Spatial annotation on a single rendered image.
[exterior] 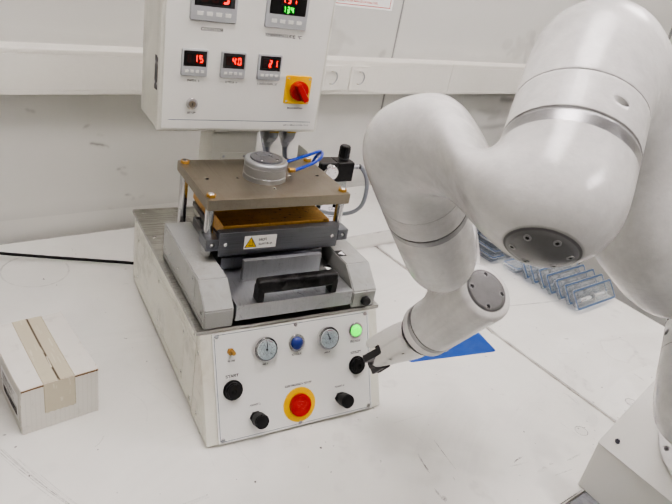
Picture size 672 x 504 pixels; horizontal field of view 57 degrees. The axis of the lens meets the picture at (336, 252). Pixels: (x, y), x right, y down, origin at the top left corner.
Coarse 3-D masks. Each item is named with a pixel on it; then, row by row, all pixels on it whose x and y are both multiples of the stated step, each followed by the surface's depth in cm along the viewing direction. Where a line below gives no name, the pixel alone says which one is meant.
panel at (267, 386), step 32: (320, 320) 110; (352, 320) 113; (224, 352) 102; (288, 352) 107; (320, 352) 111; (352, 352) 114; (224, 384) 102; (256, 384) 105; (288, 384) 108; (320, 384) 111; (352, 384) 114; (224, 416) 102; (288, 416) 108; (320, 416) 111
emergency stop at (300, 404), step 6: (294, 396) 108; (300, 396) 108; (306, 396) 109; (294, 402) 108; (300, 402) 108; (306, 402) 109; (294, 408) 108; (300, 408) 108; (306, 408) 109; (294, 414) 108; (300, 414) 108
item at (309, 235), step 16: (304, 224) 112; (320, 224) 113; (336, 224) 114; (208, 240) 103; (224, 240) 104; (240, 240) 106; (256, 240) 107; (272, 240) 109; (288, 240) 111; (304, 240) 112; (320, 240) 114
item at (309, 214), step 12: (204, 216) 114; (216, 216) 108; (228, 216) 109; (240, 216) 109; (252, 216) 110; (264, 216) 111; (276, 216) 112; (288, 216) 113; (300, 216) 114; (312, 216) 115; (324, 216) 116; (216, 228) 108; (228, 228) 106
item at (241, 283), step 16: (272, 256) 109; (288, 256) 110; (304, 256) 111; (320, 256) 113; (224, 272) 109; (240, 272) 110; (256, 272) 108; (272, 272) 110; (288, 272) 111; (240, 288) 105; (304, 288) 109; (320, 288) 110; (240, 304) 101; (256, 304) 102; (272, 304) 104; (288, 304) 106; (304, 304) 107; (320, 304) 109; (336, 304) 111
